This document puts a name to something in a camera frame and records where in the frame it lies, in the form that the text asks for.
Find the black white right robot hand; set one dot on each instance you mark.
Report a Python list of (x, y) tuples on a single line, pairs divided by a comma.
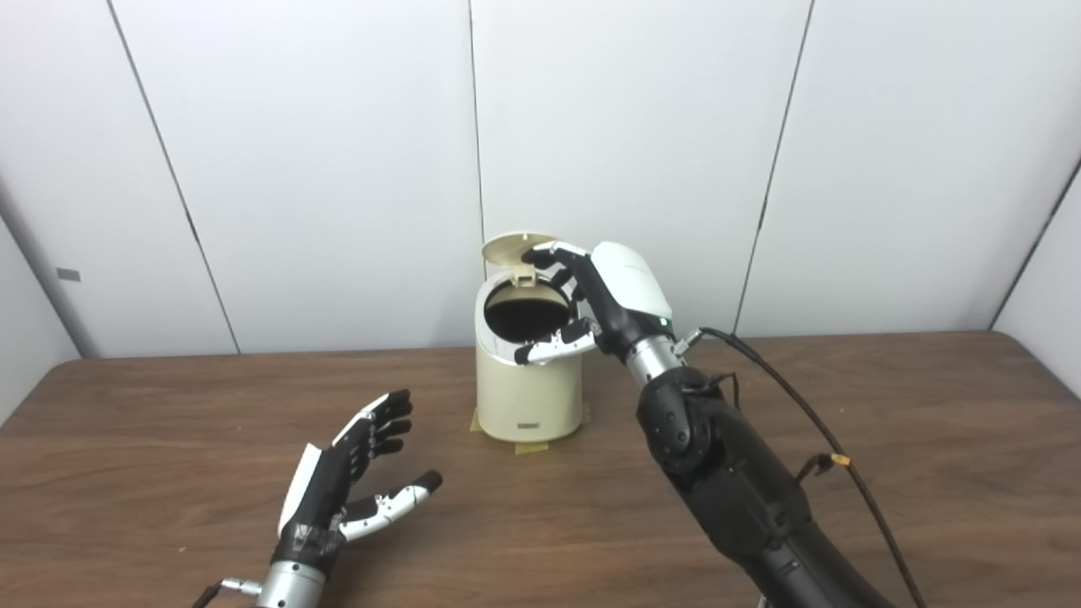
[(629, 287)]

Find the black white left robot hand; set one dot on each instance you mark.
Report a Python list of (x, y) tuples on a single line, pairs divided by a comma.
[(321, 490)]

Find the cream round bin lid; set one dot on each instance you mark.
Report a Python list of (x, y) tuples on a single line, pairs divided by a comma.
[(507, 249)]

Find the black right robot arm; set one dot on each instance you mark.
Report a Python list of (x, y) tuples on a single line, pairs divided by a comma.
[(726, 473)]

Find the cream lidded trash can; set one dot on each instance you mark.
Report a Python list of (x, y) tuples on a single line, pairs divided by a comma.
[(528, 397)]

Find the small grey wall label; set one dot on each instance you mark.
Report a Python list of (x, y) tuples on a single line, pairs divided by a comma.
[(68, 274)]

